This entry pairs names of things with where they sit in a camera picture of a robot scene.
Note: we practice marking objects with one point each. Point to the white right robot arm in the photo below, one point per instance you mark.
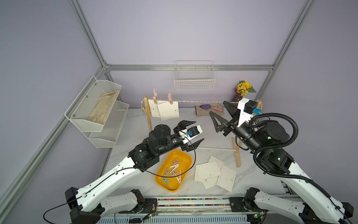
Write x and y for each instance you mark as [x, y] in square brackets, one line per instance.
[267, 135]

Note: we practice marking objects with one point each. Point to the white mesh shelf basket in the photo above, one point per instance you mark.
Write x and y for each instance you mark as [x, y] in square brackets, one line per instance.
[101, 136]

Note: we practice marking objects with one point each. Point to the yellow plastic tray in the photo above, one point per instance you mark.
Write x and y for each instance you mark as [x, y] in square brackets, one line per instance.
[183, 166]

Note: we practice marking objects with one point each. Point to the beige cloth in basket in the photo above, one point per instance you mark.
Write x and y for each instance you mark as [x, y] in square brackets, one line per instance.
[103, 107]

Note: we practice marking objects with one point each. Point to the white clothespin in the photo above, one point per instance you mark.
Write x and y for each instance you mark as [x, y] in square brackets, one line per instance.
[174, 167]
[178, 176]

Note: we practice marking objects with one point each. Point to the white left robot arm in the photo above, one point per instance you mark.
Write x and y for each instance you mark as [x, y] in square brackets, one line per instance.
[92, 202]

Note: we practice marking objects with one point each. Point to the white wire wall basket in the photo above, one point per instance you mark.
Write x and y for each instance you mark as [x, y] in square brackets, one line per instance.
[194, 75]

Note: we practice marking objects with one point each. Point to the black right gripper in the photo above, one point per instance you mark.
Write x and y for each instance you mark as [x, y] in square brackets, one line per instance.
[225, 125]

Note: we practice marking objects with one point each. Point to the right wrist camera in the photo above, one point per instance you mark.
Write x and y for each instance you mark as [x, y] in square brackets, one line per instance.
[248, 109]

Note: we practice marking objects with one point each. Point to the pink clothespin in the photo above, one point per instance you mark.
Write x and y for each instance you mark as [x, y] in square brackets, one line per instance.
[175, 174]
[155, 96]
[176, 161]
[170, 98]

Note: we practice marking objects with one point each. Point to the dark vase with yellow flowers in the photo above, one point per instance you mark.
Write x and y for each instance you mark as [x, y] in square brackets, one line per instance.
[242, 89]

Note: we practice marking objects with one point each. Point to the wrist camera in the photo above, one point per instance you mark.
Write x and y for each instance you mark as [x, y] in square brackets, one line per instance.
[193, 131]
[248, 109]

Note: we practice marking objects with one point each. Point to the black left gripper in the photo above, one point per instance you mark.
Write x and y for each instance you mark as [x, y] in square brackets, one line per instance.
[185, 147]

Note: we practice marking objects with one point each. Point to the red edged wooden board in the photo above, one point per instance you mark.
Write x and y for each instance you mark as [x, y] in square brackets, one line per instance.
[205, 112]

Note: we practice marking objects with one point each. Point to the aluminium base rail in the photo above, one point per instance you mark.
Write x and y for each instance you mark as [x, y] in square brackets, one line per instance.
[200, 210]

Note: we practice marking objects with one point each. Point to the teal clothespin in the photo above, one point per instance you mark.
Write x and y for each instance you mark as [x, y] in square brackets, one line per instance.
[166, 181]

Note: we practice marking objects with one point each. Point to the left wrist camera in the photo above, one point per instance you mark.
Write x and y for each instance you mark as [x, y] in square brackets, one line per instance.
[193, 131]

